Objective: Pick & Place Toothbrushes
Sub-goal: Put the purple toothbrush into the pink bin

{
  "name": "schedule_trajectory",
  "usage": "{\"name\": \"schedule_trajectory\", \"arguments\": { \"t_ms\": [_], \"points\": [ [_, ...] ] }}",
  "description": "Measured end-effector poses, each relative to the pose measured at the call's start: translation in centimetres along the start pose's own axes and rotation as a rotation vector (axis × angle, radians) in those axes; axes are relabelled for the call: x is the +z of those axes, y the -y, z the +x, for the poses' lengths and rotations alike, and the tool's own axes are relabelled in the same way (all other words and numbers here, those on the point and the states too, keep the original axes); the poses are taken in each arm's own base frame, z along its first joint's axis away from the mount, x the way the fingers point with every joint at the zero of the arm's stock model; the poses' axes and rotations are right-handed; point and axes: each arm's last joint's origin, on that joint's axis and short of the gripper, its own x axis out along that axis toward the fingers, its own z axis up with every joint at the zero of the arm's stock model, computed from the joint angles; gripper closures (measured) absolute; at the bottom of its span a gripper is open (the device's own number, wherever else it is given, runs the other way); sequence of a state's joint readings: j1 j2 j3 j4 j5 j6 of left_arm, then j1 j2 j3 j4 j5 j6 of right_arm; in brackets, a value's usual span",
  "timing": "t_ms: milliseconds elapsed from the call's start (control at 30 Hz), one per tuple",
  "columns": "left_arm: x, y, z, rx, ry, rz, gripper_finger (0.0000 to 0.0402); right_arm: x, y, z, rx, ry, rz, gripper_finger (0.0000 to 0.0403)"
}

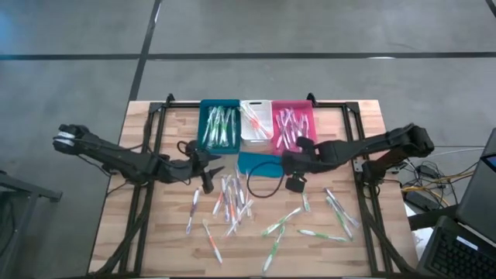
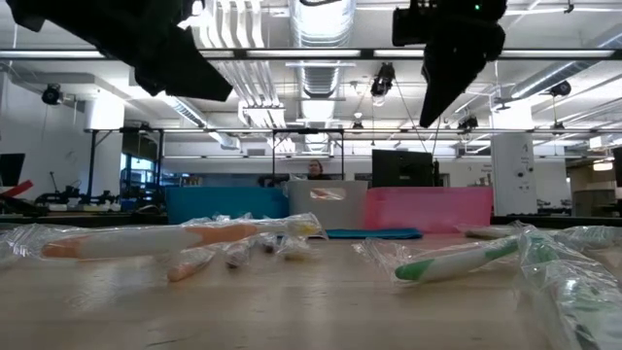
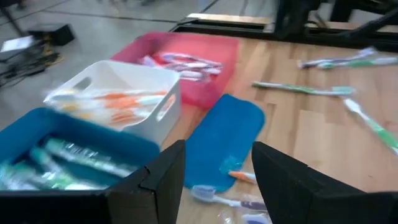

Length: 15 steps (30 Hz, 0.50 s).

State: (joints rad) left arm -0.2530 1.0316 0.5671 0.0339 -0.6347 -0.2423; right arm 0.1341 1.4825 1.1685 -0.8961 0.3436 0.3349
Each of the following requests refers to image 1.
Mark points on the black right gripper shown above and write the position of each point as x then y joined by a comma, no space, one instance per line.
325,155

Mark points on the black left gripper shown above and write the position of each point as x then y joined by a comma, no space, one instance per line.
190,166

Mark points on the purple toothbrush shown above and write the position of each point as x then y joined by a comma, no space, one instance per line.
302,133
282,135
193,211
239,184
284,120
290,128
226,197
245,206
307,129
299,124
295,133

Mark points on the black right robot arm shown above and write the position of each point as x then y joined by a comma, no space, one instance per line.
387,141

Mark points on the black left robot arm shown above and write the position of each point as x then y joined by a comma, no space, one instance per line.
116,157

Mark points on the teal plastic bin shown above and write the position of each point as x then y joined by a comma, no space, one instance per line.
205,151

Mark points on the teal bin lid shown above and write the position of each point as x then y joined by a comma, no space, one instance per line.
255,162

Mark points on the white plastic bin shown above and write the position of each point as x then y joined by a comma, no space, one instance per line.
252,141

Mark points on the pink plastic bin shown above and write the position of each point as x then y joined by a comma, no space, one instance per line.
275,153

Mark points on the black power brick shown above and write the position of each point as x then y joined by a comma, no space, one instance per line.
417,200

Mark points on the grey laptop lid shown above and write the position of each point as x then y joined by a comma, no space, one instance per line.
480,193

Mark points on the black open laptop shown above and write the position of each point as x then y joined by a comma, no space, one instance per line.
457,255

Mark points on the grey side table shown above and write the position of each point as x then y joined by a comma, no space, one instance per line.
31,190

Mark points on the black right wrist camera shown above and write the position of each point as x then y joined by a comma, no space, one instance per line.
296,184

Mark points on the black aluminium table frame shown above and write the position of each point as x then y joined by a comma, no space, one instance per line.
182,104

